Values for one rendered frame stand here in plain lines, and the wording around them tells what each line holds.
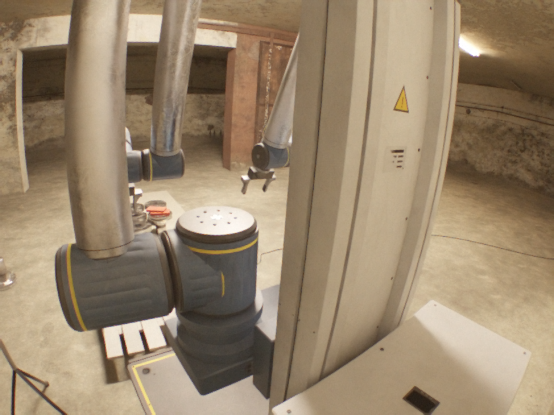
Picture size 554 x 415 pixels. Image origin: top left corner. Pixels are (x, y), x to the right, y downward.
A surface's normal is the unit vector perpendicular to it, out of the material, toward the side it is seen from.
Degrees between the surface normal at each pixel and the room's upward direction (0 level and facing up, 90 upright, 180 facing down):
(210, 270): 67
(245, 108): 90
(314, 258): 90
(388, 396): 0
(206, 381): 90
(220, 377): 90
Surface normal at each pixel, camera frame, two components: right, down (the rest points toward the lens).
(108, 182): 0.80, 0.10
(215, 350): 0.07, -0.74
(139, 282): 0.49, -0.09
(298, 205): -0.80, 0.15
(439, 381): 0.07, -0.94
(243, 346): 0.31, -0.75
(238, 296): 0.60, 0.30
